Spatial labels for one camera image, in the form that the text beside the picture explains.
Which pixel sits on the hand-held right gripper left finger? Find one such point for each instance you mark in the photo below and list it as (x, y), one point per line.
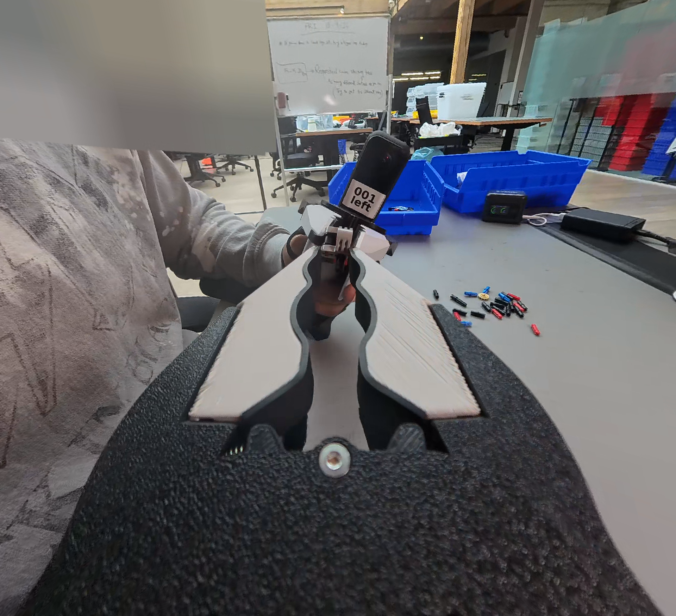
(248, 362)

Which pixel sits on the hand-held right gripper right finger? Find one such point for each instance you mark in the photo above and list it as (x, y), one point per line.
(417, 362)

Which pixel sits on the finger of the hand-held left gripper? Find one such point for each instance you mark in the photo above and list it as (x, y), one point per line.
(316, 225)
(372, 247)

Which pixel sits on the small grey toy brick assembly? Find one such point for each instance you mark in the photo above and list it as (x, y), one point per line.
(343, 241)

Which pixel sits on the person's left forearm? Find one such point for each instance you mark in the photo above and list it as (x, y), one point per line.
(222, 241)

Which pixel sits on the grey desk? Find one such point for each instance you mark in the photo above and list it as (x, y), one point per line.
(581, 362)

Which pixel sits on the person's left hand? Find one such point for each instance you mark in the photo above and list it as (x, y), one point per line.
(297, 249)

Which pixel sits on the teal plastic bag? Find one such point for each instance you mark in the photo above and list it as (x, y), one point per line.
(426, 153)

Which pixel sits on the wooden top table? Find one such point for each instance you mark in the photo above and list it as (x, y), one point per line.
(501, 121)
(332, 131)

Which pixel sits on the white plastic bags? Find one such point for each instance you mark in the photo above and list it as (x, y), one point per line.
(435, 129)

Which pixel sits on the black stand pole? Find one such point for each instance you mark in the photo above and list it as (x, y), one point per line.
(260, 183)

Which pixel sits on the black office chair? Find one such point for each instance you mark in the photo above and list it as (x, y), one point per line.
(203, 170)
(235, 163)
(298, 156)
(195, 315)

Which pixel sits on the white plastic bag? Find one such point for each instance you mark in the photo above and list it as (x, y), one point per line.
(462, 178)

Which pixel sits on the pile of small connector pins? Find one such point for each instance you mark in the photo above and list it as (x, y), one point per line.
(499, 305)

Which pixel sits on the stack of clear storage boxes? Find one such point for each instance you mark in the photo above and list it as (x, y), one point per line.
(459, 101)

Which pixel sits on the whiteboard on stand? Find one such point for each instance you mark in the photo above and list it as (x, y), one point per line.
(327, 56)

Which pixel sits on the black charger with green display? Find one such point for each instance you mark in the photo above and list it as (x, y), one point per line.
(504, 208)

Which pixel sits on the long blue plastic bin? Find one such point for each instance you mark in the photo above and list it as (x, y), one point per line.
(528, 188)

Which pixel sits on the wooden pillar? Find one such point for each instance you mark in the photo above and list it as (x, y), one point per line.
(466, 19)

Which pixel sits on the black power adapter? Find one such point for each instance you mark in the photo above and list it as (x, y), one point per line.
(602, 224)

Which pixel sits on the stacks of coloured storage bins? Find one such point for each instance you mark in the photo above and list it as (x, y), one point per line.
(633, 135)

